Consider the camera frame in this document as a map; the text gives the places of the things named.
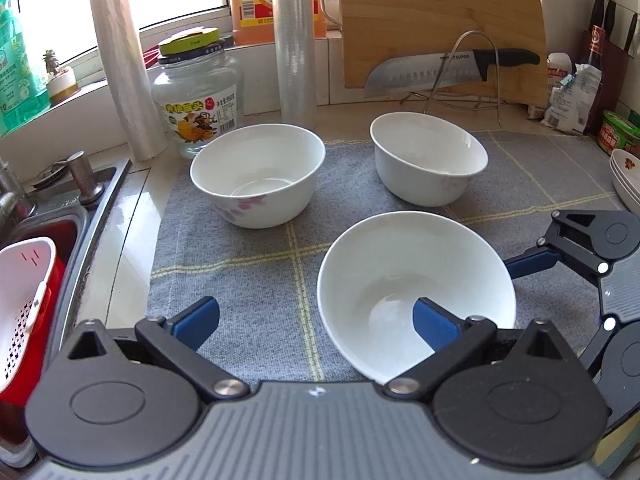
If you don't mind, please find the white colander basket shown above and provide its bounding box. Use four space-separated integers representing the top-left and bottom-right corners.
0 236 57 395

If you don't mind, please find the green dish soap bottle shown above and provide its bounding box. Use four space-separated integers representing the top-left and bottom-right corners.
0 0 52 138

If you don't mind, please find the steel faucet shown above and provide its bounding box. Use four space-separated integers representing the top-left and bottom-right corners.
0 157 37 218

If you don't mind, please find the stainless steel sink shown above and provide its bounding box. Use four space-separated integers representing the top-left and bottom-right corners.
0 157 133 468

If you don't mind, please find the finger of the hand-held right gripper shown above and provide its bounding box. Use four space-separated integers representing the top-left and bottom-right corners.
580 314 621 378
505 210 613 279

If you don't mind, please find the teal towel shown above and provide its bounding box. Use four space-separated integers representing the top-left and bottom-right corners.
597 405 640 478

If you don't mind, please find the white red food packet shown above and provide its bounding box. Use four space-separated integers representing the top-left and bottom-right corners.
546 52 573 92

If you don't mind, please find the red plastic basin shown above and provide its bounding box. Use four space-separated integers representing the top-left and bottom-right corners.
0 205 83 446

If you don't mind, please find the white printed food packet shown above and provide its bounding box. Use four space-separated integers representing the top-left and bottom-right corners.
540 62 602 136

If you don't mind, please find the black-handled kitchen knife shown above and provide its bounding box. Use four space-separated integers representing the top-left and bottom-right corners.
363 48 542 98

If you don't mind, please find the green lid sauce jar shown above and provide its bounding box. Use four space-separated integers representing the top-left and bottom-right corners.
597 109 640 157

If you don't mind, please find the metal wire rack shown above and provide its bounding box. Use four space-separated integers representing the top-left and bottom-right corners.
400 30 506 128

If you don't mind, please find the orange cooking wine bottle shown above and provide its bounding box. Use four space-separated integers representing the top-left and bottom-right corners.
223 0 327 46

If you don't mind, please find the steel sink knob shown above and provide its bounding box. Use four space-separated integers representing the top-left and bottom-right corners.
66 150 107 206

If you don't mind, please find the bamboo cutting board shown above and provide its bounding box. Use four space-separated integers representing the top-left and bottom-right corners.
337 0 548 106

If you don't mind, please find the small potted plant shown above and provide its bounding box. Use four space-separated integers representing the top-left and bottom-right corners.
41 50 82 106

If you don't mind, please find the grey checked cloth mat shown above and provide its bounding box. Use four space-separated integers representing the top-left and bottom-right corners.
146 130 631 386

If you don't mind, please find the clear plastic wrap roll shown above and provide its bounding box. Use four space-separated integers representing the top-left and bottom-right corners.
269 0 319 129

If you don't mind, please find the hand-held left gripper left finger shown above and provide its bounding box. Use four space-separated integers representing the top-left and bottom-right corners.
65 296 251 403

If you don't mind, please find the dark soy sauce bottle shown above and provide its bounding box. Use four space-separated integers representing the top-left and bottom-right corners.
582 0 608 136

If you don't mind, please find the wooden knife block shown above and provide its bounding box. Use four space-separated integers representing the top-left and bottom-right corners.
602 0 640 116

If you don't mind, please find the glass jar with green lid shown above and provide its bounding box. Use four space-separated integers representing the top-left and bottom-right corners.
151 27 245 161

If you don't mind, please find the white floral ceramic bowl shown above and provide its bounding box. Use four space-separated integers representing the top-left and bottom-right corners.
370 112 489 206
190 123 326 230

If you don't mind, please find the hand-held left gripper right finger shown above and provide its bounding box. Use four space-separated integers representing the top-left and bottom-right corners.
384 297 583 403

